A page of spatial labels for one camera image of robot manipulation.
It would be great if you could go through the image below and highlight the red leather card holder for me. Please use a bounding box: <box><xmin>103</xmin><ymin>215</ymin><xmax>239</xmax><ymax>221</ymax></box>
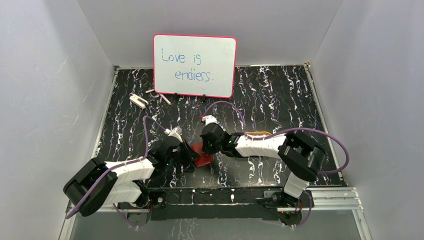
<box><xmin>190</xmin><ymin>142</ymin><xmax>214</xmax><ymax>168</ymax></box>

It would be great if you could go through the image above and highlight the tan oval card tray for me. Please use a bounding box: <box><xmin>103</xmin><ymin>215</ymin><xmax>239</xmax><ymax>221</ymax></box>
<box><xmin>246</xmin><ymin>131</ymin><xmax>272</xmax><ymax>136</ymax></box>

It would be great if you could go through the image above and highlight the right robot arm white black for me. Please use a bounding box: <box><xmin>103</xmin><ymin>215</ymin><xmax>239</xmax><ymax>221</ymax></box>
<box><xmin>200</xmin><ymin>123</ymin><xmax>327</xmax><ymax>207</ymax></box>

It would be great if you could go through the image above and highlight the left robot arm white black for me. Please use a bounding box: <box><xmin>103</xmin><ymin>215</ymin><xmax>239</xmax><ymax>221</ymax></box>
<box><xmin>63</xmin><ymin>136</ymin><xmax>203</xmax><ymax>218</ymax></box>

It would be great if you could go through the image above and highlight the white marker pen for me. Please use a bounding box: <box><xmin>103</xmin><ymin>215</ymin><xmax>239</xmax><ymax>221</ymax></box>
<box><xmin>159</xmin><ymin>93</ymin><xmax>172</xmax><ymax>106</ymax></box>

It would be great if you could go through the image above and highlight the white board eraser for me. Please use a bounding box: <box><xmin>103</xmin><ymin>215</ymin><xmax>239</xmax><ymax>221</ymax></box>
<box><xmin>129</xmin><ymin>93</ymin><xmax>149</xmax><ymax>110</ymax></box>

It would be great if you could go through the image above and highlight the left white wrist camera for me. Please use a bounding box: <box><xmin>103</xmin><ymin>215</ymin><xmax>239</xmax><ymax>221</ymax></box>
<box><xmin>164</xmin><ymin>126</ymin><xmax>183</xmax><ymax>143</ymax></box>

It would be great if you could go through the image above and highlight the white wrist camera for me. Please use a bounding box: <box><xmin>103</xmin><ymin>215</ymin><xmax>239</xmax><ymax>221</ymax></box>
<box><xmin>164</xmin><ymin>126</ymin><xmax>183</xmax><ymax>143</ymax></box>
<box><xmin>200</xmin><ymin>115</ymin><xmax>218</xmax><ymax>125</ymax></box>

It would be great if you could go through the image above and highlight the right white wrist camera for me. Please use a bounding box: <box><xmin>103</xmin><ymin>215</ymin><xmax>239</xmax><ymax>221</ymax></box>
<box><xmin>200</xmin><ymin>115</ymin><xmax>218</xmax><ymax>125</ymax></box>

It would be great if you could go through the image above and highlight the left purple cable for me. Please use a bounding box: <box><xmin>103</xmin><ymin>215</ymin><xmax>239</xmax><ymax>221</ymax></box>
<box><xmin>65</xmin><ymin>115</ymin><xmax>170</xmax><ymax>229</ymax></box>

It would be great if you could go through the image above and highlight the purple cable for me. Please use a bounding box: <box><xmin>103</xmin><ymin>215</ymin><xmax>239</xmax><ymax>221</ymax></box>
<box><xmin>65</xmin><ymin>115</ymin><xmax>170</xmax><ymax>229</ymax></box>
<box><xmin>202</xmin><ymin>100</ymin><xmax>350</xmax><ymax>228</ymax></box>

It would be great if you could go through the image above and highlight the white board with red frame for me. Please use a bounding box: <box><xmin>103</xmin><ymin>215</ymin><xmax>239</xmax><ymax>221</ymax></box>
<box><xmin>153</xmin><ymin>34</ymin><xmax>238</xmax><ymax>99</ymax></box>

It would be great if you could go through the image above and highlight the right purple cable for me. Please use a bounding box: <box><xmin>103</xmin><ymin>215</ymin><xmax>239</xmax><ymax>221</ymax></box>
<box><xmin>202</xmin><ymin>100</ymin><xmax>350</xmax><ymax>228</ymax></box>

